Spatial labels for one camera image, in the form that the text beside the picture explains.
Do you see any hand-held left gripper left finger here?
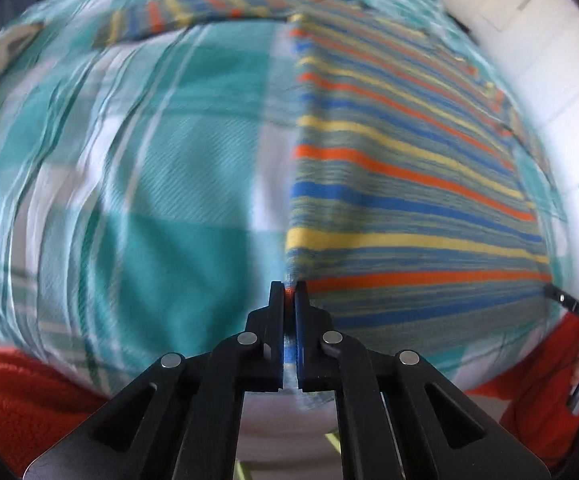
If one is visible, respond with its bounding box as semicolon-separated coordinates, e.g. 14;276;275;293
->
22;281;285;480

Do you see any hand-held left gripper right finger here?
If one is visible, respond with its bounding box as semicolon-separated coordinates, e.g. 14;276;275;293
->
294;281;553;480

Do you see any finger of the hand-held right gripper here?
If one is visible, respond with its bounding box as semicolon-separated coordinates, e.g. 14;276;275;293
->
543;283;579;347

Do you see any striped knit sweater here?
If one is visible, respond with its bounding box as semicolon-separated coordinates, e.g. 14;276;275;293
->
92;0;557;411

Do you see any teal plaid blanket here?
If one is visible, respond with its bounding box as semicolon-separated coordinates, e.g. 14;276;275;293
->
0;0;570;411

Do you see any red fleece clothing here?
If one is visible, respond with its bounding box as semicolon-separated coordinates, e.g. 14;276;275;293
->
0;310;579;480

